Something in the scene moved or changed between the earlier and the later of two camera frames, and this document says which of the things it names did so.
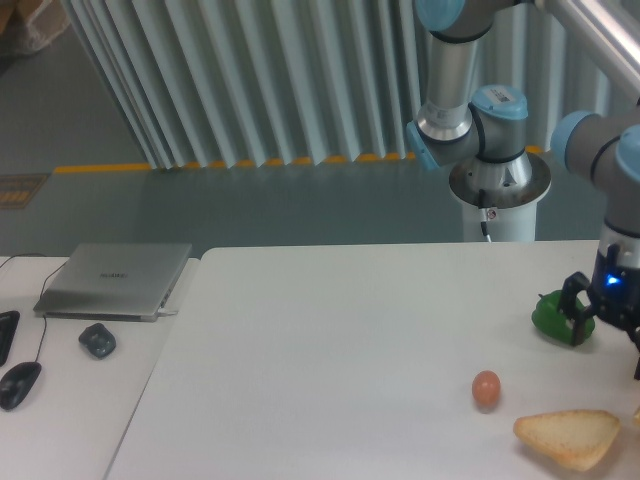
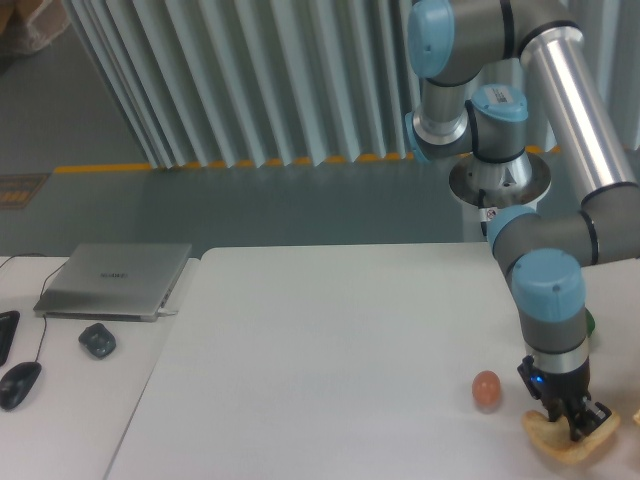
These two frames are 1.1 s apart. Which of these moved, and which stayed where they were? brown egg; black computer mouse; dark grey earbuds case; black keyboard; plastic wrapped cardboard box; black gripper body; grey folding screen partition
Moved: black gripper body
Stayed: dark grey earbuds case; plastic wrapped cardboard box; black keyboard; brown egg; grey folding screen partition; black computer mouse
